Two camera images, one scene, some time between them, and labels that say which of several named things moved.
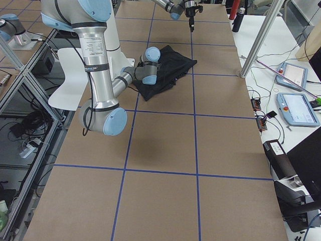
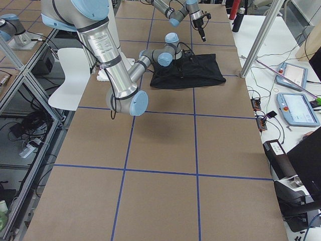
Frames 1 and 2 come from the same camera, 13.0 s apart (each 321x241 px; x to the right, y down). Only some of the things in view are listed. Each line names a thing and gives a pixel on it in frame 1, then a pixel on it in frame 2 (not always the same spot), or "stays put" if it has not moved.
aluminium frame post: [263, 36] stays put
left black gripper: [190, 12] to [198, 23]
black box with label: [280, 164] stays put
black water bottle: [238, 20] stays put
